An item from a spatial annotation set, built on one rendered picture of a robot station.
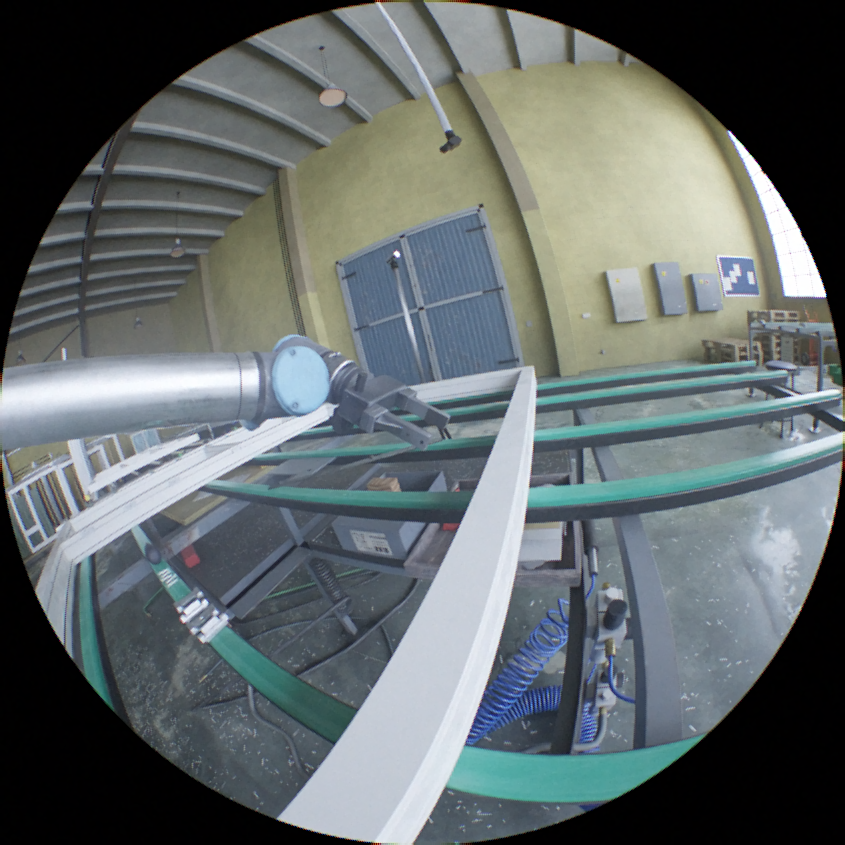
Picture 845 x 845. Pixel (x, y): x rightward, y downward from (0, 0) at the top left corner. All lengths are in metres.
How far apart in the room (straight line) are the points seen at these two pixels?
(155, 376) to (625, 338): 6.61
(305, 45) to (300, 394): 7.99
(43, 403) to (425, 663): 0.38
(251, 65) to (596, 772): 8.48
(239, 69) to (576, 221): 8.09
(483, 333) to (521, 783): 6.33
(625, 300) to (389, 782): 6.45
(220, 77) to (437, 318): 8.07
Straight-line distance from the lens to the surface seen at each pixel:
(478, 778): 0.22
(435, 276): 6.69
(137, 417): 0.34
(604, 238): 6.78
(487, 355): 6.34
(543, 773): 0.22
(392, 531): 0.72
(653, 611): 0.33
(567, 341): 5.92
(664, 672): 0.30
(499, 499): 0.28
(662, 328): 6.91
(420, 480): 1.00
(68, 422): 0.36
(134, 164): 10.07
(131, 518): 1.09
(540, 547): 0.61
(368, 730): 0.17
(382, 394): 0.47
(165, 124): 9.16
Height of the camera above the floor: 1.09
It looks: 14 degrees down
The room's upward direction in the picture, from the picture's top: 14 degrees counter-clockwise
